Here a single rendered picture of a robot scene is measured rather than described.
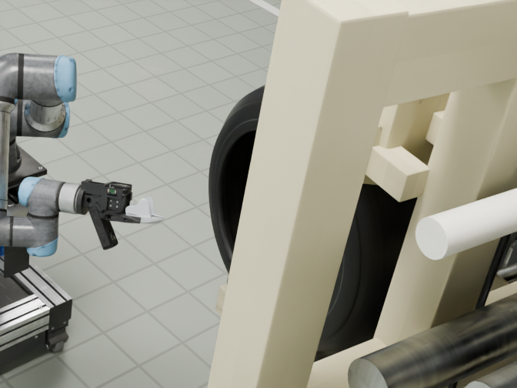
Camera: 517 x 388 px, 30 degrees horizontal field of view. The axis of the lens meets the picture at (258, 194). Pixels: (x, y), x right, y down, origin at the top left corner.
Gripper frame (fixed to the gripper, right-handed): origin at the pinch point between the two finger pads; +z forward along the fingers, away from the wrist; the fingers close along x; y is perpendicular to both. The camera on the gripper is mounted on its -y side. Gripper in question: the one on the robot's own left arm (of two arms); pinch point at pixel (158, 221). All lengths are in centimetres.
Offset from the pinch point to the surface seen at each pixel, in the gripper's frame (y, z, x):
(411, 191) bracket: 33, 60, -79
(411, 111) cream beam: 44, 59, -77
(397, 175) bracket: 35, 58, -80
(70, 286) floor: -60, -63, 106
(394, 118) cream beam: 43, 56, -78
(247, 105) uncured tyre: 33.1, 21.9, -15.8
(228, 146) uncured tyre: 22.8, 17.7, -11.7
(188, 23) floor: 28, -93, 337
